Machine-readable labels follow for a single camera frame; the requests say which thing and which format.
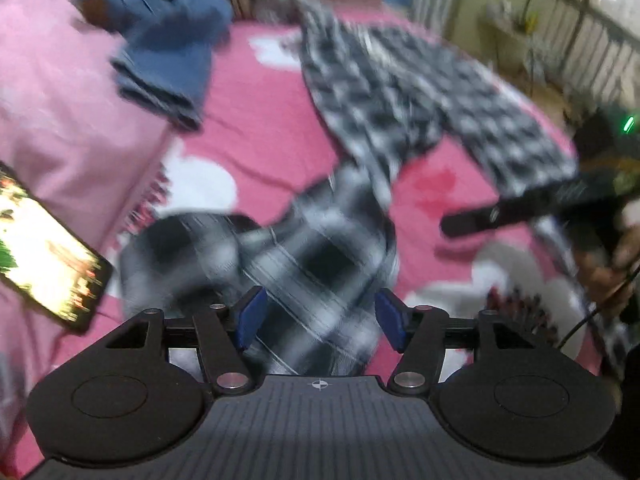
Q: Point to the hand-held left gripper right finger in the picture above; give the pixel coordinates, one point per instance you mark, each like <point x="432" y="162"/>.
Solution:
<point x="391" y="319"/>

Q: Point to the metal window railing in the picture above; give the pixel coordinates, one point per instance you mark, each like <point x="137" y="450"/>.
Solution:
<point x="595" y="45"/>

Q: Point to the black smartphone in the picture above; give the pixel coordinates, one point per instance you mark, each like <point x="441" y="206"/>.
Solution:
<point x="45" y="255"/>

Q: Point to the person's right hand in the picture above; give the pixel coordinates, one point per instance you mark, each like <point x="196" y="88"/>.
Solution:
<point x="605" y="275"/>

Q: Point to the black white plaid pants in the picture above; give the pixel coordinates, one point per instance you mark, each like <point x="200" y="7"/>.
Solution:
<point x="350" y="240"/>

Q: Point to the pink floral duvet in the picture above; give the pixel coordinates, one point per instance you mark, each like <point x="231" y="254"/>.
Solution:
<point x="50" y="85"/>

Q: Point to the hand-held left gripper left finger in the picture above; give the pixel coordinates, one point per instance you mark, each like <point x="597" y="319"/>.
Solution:
<point x="251" y="317"/>

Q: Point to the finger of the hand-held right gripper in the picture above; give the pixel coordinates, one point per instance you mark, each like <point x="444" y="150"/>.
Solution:
<point x="490" y="217"/>

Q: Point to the folding table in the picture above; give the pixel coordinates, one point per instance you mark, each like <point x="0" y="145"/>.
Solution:
<point x="510" y="35"/>

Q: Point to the blue jeans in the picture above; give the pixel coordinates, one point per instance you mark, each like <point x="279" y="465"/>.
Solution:
<point x="165" y="50"/>

